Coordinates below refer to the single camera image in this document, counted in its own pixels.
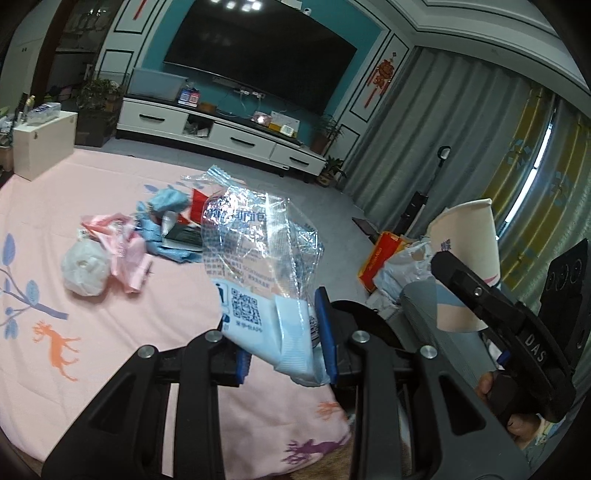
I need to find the clear printed plastic bag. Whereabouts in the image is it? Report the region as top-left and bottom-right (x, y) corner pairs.
(192, 166), (329, 387)

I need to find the white paper cup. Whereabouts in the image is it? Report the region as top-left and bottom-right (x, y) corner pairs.
(427, 198), (501, 333)

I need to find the black round trash bin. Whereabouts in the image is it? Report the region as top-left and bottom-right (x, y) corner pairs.
(332, 300), (404, 349)

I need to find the person's right hand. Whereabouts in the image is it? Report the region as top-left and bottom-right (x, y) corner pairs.
(475, 372), (553, 450)

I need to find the white plastic bag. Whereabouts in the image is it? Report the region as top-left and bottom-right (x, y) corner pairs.
(366, 237), (433, 310)

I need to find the red orange gift bag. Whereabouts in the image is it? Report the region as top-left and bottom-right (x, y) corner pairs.
(358, 231), (414, 293)

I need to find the pink patterned tablecloth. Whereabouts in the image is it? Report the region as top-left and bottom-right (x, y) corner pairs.
(1, 150), (351, 479)

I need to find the standing floor vacuum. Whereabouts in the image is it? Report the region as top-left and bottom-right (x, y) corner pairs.
(394, 145), (452, 236)

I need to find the pink plastic bag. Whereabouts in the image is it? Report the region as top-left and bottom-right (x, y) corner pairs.
(81, 213), (153, 294)

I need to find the potted green plant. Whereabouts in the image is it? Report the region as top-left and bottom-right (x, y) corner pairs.
(317, 156), (346, 187)

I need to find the red snack wrapper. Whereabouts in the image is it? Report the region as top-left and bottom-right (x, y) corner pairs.
(189, 189), (208, 225)

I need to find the grey curtain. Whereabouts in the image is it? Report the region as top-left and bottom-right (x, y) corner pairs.
(342, 48), (535, 236)

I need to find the light blue crumpled wrapper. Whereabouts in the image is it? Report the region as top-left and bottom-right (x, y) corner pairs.
(135, 187), (202, 264)

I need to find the white rectangular box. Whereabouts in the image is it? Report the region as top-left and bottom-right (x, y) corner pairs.
(13, 111), (77, 181)

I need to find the white tv cabinet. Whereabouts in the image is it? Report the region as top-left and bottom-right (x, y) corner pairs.
(117, 97), (327, 176)

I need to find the black television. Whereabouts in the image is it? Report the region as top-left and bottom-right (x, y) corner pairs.
(164, 1), (356, 115)

